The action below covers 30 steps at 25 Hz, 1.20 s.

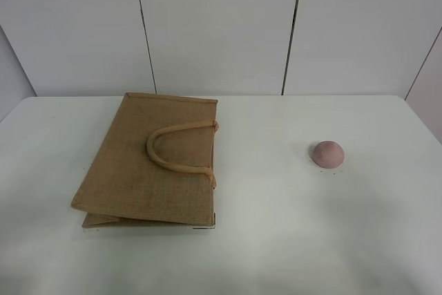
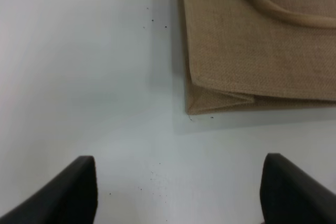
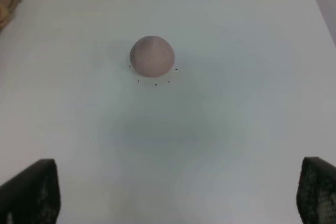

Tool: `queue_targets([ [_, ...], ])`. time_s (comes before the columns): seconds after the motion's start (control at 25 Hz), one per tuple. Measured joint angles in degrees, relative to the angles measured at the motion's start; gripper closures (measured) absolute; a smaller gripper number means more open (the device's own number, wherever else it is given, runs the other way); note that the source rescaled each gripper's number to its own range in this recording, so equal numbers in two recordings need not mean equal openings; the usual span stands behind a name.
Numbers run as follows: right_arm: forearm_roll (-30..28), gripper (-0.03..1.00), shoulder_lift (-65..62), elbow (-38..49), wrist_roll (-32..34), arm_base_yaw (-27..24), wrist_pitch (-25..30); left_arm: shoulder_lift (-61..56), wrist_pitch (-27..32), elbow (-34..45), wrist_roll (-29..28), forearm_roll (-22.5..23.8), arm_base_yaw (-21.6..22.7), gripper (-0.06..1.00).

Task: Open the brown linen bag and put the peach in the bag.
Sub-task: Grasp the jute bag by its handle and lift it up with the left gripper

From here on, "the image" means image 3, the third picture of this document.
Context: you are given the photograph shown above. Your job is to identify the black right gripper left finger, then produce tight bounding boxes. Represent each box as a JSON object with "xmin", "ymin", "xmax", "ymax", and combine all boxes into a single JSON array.
[{"xmin": 1, "ymin": 159, "xmax": 61, "ymax": 223}]

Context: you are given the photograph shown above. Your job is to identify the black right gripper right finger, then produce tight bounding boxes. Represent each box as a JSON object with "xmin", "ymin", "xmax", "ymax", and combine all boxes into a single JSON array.
[{"xmin": 296, "ymin": 157, "xmax": 335, "ymax": 224}]

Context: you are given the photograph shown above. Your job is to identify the pink peach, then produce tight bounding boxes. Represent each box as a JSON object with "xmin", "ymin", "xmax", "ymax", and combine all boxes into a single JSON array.
[{"xmin": 130, "ymin": 36, "xmax": 175, "ymax": 77}]

